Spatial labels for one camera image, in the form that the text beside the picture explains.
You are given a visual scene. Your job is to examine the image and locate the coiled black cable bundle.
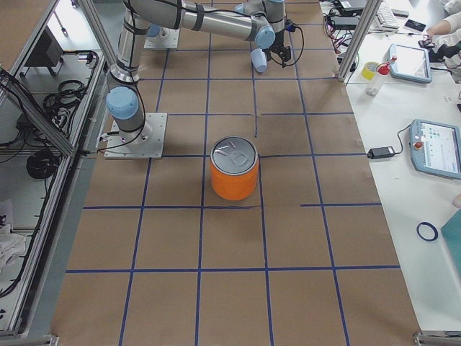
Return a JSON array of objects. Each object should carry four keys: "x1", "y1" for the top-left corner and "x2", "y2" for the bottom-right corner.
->
[{"x1": 27, "y1": 148, "x2": 58, "y2": 180}]

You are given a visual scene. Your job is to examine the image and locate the orange can with silver lid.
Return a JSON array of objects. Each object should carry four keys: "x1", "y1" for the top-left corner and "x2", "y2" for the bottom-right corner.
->
[{"x1": 210, "y1": 136, "x2": 259, "y2": 200}]

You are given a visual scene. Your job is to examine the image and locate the aluminium frame rail left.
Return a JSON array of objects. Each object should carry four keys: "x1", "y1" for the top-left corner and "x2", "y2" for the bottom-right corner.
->
[{"x1": 1, "y1": 1, "x2": 107, "y2": 344}]

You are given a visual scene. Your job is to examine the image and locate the red emergency stop button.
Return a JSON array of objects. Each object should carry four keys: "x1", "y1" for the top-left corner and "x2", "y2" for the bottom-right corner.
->
[{"x1": 376, "y1": 62, "x2": 390, "y2": 76}]

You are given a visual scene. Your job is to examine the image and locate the aluminium frame post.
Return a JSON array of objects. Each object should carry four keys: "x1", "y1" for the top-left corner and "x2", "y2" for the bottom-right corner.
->
[{"x1": 336, "y1": 0, "x2": 381, "y2": 82}]

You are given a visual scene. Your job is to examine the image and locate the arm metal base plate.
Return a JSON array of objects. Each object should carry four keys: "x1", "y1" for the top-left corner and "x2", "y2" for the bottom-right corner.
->
[
  {"x1": 104, "y1": 112, "x2": 167, "y2": 159},
  {"x1": 144, "y1": 27, "x2": 180, "y2": 50}
]

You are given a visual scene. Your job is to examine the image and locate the blue tape ring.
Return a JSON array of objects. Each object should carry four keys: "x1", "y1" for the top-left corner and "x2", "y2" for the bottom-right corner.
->
[{"x1": 416, "y1": 221, "x2": 439, "y2": 243}]

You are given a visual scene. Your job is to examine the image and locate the teach pendant with white screen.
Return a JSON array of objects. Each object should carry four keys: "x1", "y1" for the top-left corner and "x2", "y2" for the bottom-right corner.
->
[{"x1": 388, "y1": 43, "x2": 432, "y2": 84}]

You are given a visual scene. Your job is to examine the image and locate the teach pendant with lit screen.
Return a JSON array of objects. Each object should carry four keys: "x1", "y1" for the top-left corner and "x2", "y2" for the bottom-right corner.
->
[{"x1": 409, "y1": 119, "x2": 460, "y2": 180}]

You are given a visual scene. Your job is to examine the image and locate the person's hand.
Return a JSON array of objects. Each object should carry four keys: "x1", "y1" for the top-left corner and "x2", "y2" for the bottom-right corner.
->
[{"x1": 426, "y1": 20, "x2": 451, "y2": 37}]

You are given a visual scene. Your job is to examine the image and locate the light blue plastic cup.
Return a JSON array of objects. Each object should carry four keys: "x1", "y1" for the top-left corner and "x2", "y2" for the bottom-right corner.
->
[{"x1": 251, "y1": 48, "x2": 267, "y2": 74}]

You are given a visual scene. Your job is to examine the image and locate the teal green board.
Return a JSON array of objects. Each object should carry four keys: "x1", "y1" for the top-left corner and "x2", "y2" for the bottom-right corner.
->
[{"x1": 442, "y1": 210, "x2": 461, "y2": 272}]

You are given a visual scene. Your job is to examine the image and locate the black power adapter brick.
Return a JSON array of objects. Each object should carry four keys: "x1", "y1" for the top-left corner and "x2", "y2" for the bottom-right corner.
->
[{"x1": 367, "y1": 146, "x2": 395, "y2": 159}]

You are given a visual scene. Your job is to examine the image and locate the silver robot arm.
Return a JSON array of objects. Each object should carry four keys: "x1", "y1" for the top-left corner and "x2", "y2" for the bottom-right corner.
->
[
  {"x1": 106, "y1": 1, "x2": 202, "y2": 146},
  {"x1": 133, "y1": 1, "x2": 294, "y2": 67}
]

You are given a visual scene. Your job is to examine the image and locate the yellow tape roll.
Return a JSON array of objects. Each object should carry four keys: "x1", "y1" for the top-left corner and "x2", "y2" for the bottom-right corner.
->
[{"x1": 361, "y1": 61, "x2": 380, "y2": 81}]

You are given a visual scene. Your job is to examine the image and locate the black power supply box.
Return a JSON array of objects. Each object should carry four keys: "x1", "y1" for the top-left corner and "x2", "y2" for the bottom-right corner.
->
[{"x1": 328, "y1": 16, "x2": 359, "y2": 30}]

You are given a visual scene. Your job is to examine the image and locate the white keyboard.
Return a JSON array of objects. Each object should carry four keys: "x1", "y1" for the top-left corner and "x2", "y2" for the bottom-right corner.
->
[{"x1": 375, "y1": 1, "x2": 400, "y2": 30}]

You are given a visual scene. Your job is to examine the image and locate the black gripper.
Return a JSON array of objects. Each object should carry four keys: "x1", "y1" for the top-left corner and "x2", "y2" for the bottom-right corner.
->
[{"x1": 265, "y1": 30, "x2": 290, "y2": 67}]

